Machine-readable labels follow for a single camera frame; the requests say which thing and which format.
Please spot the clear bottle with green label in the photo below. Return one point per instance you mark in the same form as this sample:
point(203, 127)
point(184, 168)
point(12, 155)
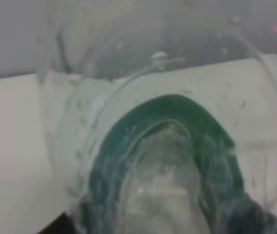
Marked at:
point(159, 116)

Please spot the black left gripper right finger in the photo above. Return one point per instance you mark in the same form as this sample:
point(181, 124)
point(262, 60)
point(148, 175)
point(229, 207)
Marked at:
point(258, 220)

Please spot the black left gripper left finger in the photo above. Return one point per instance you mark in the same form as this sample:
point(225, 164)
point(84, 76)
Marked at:
point(61, 225)

